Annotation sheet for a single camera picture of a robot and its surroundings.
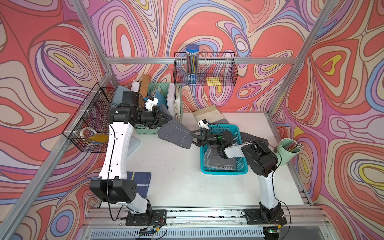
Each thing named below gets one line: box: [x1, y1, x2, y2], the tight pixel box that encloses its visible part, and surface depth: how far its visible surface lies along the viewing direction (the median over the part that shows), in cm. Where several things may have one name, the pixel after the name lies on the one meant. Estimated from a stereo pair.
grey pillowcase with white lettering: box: [205, 144, 237, 171], surface depth 90 cm
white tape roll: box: [80, 127, 98, 140], surface depth 68 cm
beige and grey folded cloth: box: [193, 104, 230, 125], surface depth 121 cm
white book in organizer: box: [131, 80, 140, 93], surface depth 91 cm
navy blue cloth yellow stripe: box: [126, 171, 152, 199], surface depth 88 cm
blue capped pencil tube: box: [186, 44, 200, 86], surface depth 78 cm
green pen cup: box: [276, 138, 304, 166], surface depth 84 cm
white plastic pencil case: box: [127, 136, 141, 158], surface depth 103 cm
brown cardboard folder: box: [139, 74, 150, 98], surface depth 92 cm
